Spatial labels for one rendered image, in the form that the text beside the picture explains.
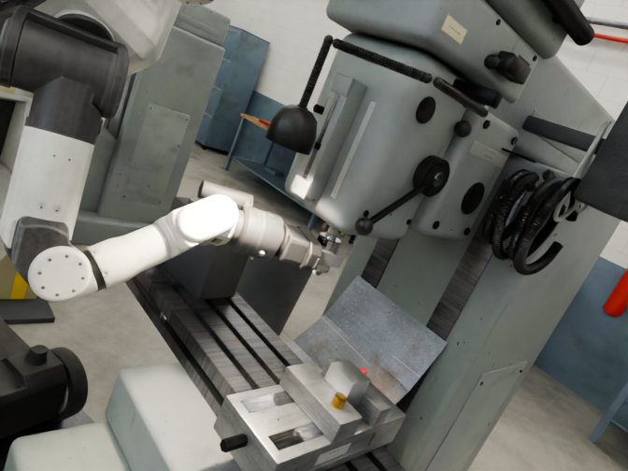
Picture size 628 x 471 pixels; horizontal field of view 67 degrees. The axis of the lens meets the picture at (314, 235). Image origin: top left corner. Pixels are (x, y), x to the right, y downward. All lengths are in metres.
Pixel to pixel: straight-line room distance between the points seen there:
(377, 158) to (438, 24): 0.21
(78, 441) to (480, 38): 1.02
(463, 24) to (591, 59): 4.69
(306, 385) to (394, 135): 0.45
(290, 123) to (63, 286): 0.39
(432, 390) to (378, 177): 0.63
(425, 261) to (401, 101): 0.55
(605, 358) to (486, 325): 3.90
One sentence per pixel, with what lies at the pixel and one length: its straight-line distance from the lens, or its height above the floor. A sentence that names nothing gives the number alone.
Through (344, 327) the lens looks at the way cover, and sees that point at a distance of 1.30.
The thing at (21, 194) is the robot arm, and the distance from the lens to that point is 0.74.
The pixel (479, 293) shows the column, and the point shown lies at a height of 1.24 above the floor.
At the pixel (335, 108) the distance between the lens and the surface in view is 0.80.
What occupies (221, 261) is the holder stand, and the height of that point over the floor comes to 1.05.
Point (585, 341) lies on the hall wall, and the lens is 5.05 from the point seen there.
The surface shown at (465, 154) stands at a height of 1.51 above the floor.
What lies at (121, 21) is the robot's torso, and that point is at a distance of 0.82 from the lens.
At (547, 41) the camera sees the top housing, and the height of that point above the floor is 1.75.
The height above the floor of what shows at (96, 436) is 0.74.
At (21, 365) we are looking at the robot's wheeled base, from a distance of 1.45.
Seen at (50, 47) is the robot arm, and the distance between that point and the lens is 0.74.
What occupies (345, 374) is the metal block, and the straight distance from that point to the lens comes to 0.88.
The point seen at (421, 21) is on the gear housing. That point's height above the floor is 1.65.
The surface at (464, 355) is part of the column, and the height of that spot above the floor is 1.10.
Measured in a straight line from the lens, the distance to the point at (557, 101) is 1.17.
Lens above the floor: 1.50
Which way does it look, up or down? 15 degrees down
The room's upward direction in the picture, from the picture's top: 23 degrees clockwise
